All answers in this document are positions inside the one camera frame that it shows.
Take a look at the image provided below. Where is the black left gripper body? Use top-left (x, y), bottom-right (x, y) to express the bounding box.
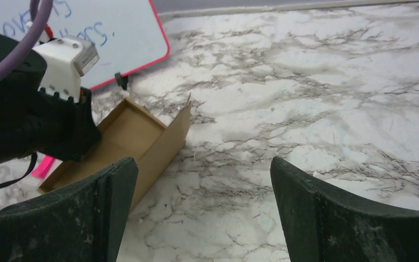
top-left (0, 50), bottom-right (101, 164)

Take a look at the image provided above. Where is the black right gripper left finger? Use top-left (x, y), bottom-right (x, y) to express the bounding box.
top-left (0, 157), bottom-right (138, 261)

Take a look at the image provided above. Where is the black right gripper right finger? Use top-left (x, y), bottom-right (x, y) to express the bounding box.
top-left (270, 157), bottom-right (419, 262)

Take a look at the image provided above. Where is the brown cardboard box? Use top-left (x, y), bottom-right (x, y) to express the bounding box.
top-left (39, 98), bottom-right (191, 208)

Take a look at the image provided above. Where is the pink marker pen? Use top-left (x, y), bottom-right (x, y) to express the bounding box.
top-left (31, 156), bottom-right (56, 180)

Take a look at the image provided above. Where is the pink framed whiteboard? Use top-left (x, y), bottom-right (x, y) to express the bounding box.
top-left (0, 0), bottom-right (171, 88)

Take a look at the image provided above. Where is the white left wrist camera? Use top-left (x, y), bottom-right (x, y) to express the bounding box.
top-left (33, 35), bottom-right (99, 103)

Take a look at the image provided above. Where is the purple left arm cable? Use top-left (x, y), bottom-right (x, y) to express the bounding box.
top-left (0, 0), bottom-right (54, 97)

